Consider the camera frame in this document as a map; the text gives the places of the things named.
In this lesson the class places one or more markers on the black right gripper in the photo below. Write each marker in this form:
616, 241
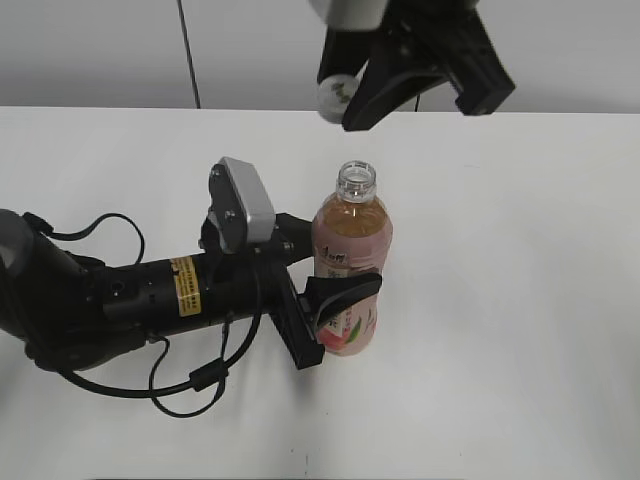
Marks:
439, 42

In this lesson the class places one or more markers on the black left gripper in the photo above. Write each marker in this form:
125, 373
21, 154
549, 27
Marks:
255, 282

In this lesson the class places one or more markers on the white bottle cap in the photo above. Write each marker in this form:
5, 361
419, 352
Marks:
334, 95

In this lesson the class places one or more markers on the pink oolong tea bottle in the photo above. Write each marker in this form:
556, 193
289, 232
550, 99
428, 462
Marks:
351, 235

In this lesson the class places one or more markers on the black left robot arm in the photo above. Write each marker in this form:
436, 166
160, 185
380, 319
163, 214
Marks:
88, 313

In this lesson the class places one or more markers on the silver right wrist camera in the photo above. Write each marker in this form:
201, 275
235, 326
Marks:
350, 15

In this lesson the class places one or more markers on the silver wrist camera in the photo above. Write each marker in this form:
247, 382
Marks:
350, 15
240, 210

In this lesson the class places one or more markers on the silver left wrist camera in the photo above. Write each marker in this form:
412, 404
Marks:
240, 210

